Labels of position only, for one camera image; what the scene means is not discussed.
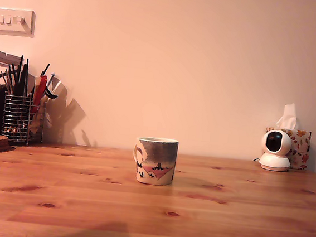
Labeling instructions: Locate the painted ceramic coffee mug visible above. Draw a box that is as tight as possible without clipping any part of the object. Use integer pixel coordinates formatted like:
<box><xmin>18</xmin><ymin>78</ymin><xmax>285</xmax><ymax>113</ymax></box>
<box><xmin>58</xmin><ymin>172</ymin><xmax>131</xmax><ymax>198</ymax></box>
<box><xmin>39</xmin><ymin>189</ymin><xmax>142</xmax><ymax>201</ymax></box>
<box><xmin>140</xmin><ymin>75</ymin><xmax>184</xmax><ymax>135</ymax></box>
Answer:
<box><xmin>129</xmin><ymin>135</ymin><xmax>179</xmax><ymax>187</ymax></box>

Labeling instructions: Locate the black curved utensil handle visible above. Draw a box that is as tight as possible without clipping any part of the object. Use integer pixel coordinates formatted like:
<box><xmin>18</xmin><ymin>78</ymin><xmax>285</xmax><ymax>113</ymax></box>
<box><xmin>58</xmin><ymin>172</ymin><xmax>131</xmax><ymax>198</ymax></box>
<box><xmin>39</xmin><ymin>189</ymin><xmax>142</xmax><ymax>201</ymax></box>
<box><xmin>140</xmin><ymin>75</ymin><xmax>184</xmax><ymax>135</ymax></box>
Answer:
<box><xmin>43</xmin><ymin>81</ymin><xmax>61</xmax><ymax>100</ymax></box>

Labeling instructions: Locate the thin black utensil handle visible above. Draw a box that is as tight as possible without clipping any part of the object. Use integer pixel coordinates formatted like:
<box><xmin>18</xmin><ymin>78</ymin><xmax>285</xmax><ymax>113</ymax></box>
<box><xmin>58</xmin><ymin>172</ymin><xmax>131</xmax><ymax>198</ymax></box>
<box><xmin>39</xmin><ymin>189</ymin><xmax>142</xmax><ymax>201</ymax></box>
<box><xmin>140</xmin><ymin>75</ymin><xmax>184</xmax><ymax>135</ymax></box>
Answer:
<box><xmin>41</xmin><ymin>62</ymin><xmax>51</xmax><ymax>78</ymax></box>

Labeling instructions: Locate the brown wooden chopstick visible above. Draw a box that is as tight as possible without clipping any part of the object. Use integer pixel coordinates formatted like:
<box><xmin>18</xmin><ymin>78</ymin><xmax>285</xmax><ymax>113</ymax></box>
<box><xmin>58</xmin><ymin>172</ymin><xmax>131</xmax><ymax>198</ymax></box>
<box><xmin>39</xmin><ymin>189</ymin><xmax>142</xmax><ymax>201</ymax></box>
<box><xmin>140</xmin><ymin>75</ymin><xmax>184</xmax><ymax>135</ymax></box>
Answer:
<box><xmin>0</xmin><ymin>70</ymin><xmax>14</xmax><ymax>95</ymax></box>

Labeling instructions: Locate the tall black chopstick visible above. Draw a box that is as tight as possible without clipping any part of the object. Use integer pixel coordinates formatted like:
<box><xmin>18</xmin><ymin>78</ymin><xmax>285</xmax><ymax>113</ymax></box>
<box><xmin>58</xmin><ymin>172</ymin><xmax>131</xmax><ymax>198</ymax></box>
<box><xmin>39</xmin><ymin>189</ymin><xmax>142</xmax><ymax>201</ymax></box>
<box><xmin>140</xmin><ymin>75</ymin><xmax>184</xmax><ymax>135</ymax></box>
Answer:
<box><xmin>15</xmin><ymin>54</ymin><xmax>25</xmax><ymax>96</ymax></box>
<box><xmin>22</xmin><ymin>58</ymin><xmax>31</xmax><ymax>98</ymax></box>

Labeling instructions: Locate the white tissue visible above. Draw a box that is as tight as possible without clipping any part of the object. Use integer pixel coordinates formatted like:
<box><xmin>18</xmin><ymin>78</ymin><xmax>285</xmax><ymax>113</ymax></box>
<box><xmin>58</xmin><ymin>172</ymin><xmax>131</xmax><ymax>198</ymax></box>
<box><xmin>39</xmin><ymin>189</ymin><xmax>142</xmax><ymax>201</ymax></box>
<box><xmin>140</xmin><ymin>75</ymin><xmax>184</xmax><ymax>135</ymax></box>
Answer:
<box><xmin>275</xmin><ymin>101</ymin><xmax>301</xmax><ymax>131</ymax></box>

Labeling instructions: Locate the small white round camera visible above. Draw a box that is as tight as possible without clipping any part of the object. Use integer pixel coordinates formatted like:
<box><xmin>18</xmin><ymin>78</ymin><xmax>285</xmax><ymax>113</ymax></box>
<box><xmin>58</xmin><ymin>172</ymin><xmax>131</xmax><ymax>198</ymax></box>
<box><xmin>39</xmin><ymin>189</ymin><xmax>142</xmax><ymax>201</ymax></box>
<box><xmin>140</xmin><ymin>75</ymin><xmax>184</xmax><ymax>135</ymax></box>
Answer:
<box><xmin>258</xmin><ymin>128</ymin><xmax>295</xmax><ymax>173</ymax></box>

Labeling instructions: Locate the chrome wire utensil rack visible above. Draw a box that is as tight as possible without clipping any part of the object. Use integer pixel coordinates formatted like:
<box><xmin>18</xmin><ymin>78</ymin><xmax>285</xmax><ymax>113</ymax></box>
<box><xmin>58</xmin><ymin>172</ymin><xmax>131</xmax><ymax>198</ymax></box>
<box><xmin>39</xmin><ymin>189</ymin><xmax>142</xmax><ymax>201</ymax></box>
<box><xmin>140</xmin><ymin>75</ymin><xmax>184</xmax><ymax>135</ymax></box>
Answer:
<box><xmin>0</xmin><ymin>91</ymin><xmax>49</xmax><ymax>148</ymax></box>

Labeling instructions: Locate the leaf print tissue box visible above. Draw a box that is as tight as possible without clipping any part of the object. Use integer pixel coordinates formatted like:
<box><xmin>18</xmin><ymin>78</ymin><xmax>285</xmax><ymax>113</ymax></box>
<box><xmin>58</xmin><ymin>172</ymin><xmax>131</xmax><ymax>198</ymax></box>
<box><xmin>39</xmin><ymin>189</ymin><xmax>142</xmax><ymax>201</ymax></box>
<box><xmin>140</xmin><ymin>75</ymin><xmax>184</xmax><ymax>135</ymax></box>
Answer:
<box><xmin>262</xmin><ymin>125</ymin><xmax>313</xmax><ymax>171</ymax></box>

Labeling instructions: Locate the white wall switch plate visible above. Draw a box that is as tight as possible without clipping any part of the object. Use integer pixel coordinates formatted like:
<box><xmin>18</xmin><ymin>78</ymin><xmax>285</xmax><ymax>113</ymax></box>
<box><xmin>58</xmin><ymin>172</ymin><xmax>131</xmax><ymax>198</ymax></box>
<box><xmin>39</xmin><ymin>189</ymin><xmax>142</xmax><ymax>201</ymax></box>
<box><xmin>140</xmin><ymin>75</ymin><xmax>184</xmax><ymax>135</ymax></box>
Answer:
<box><xmin>0</xmin><ymin>7</ymin><xmax>37</xmax><ymax>37</ymax></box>

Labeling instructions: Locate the red and white utensil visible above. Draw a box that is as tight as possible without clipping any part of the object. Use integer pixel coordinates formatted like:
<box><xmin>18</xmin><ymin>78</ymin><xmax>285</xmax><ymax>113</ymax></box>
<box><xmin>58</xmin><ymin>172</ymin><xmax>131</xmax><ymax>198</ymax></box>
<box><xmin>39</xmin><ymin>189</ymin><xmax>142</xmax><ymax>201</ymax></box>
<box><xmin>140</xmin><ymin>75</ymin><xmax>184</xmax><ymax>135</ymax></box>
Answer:
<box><xmin>32</xmin><ymin>74</ymin><xmax>49</xmax><ymax>114</ymax></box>

